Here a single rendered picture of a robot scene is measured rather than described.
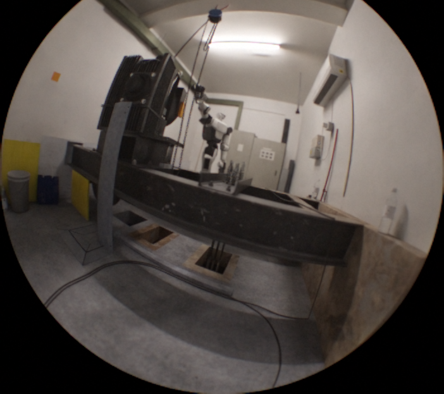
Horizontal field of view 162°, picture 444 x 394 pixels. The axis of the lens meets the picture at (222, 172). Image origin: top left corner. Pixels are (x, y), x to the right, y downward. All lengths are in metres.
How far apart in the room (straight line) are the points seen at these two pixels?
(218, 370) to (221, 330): 0.24
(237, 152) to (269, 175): 0.98
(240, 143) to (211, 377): 4.00
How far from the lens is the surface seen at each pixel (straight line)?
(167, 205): 0.98
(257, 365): 0.89
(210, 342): 0.88
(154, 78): 1.33
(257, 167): 3.85
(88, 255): 1.26
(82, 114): 2.30
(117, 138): 1.07
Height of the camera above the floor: 0.79
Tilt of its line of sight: 2 degrees down
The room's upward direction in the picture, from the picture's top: 13 degrees clockwise
